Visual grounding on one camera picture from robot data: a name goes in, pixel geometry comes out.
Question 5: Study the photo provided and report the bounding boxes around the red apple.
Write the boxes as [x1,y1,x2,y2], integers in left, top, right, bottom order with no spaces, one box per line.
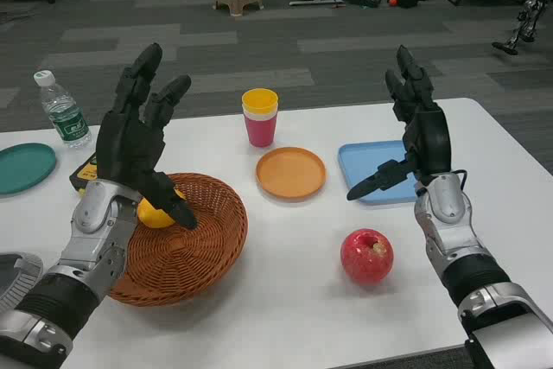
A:
[340,227,395,287]

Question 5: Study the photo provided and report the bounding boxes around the clear water bottle green label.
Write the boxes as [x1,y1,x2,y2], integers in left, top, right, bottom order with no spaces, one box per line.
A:
[33,69,92,149]

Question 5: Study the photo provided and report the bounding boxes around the blue rectangular tray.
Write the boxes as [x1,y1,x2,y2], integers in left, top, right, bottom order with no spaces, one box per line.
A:
[337,140,423,206]

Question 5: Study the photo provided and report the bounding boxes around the yellow plastic cup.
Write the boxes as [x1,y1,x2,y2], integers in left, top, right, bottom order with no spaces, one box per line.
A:
[241,88,280,118]

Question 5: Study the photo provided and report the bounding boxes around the pink plastic cup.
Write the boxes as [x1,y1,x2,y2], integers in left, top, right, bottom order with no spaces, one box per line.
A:
[244,113,277,148]

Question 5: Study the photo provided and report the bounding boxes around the orange round plate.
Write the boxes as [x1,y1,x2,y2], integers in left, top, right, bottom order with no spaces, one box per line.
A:
[255,146,327,201]

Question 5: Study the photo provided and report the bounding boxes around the silver humanoid robot legs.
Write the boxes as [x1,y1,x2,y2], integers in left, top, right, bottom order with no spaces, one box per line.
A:
[491,0,553,57]

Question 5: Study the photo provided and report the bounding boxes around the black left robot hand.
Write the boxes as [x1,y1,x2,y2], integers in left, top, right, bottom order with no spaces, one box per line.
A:
[95,42,199,232]

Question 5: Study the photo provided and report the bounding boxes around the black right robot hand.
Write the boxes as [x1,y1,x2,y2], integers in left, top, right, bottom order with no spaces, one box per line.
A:
[346,44,453,202]

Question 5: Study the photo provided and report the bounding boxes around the brown wicker basket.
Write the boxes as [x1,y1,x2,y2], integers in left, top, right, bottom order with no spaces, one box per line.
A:
[107,172,250,308]

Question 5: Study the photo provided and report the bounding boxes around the yellow lemon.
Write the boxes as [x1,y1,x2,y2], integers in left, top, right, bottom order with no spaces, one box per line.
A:
[137,187,188,230]

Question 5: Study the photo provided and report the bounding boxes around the white plastic cup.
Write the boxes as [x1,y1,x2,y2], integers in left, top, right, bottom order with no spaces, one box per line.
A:
[243,109,278,122]

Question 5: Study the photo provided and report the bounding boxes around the teal round plate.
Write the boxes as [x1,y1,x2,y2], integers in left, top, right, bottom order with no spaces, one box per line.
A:
[0,142,58,196]

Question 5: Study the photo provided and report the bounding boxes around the black yellow tape measure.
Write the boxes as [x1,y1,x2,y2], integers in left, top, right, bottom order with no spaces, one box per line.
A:
[68,152,100,197]

